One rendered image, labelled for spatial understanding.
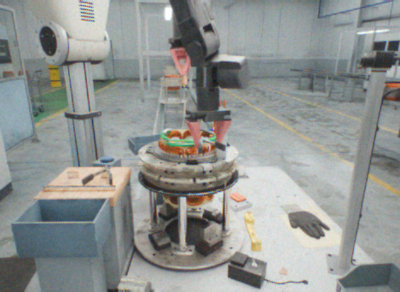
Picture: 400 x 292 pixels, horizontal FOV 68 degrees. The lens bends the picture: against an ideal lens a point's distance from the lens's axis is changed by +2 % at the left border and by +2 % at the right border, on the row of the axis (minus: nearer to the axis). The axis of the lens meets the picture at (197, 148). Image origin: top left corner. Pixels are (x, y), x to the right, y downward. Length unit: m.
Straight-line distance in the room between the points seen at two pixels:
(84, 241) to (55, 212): 0.15
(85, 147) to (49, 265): 0.58
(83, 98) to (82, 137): 0.15
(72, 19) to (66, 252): 0.75
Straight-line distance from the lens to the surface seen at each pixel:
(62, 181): 0.87
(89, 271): 0.75
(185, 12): 0.68
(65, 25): 1.14
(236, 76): 0.67
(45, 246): 0.72
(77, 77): 1.20
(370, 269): 0.98
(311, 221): 1.20
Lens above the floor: 1.39
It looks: 18 degrees down
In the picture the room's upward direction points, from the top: straight up
